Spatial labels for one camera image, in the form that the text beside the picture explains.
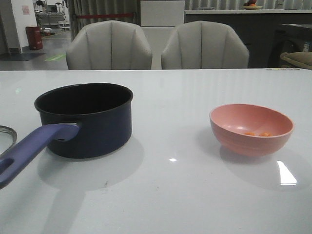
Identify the pink bowl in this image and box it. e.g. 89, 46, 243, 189
210, 104, 294, 156

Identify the orange ham piece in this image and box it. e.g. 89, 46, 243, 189
259, 132, 272, 137
244, 132, 255, 136

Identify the glass lid blue knob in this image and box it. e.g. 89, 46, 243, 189
0, 125, 18, 157

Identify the dark blue saucepan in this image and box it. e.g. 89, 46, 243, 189
0, 83, 133, 187

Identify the grey chair right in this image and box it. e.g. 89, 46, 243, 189
161, 21, 250, 70

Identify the grey chair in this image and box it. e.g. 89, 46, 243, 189
66, 20, 153, 70
161, 21, 250, 70

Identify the grey chair left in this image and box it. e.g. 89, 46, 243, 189
66, 20, 153, 70

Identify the white cabinet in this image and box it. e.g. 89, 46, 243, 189
140, 0, 185, 70

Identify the dark counter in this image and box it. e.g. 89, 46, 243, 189
184, 9, 312, 68

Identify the red bin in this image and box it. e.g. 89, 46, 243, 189
25, 26, 43, 50

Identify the fruit plate on counter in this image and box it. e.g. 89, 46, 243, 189
243, 0, 263, 10

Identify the tan cushion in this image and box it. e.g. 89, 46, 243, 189
280, 52, 312, 70

